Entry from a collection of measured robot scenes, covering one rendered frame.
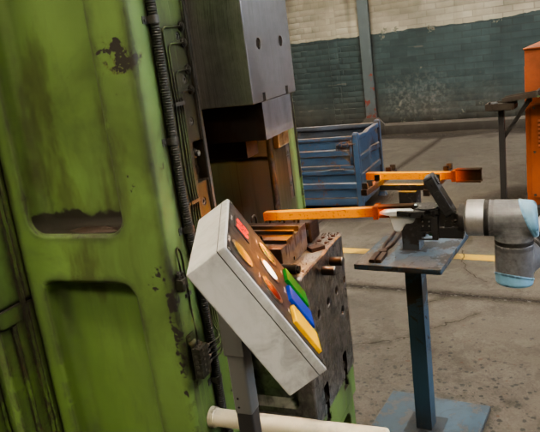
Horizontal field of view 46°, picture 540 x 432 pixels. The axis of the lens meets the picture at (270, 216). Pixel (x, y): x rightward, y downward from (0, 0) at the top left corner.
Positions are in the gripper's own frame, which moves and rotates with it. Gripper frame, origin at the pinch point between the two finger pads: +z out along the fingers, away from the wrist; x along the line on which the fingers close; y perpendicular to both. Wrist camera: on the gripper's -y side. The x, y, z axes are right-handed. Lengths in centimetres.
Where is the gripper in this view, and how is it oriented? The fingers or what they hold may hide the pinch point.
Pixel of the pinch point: (385, 208)
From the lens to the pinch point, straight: 168.6
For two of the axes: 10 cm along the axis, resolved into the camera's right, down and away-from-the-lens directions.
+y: 1.0, 9.6, 2.5
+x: 3.8, -2.7, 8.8
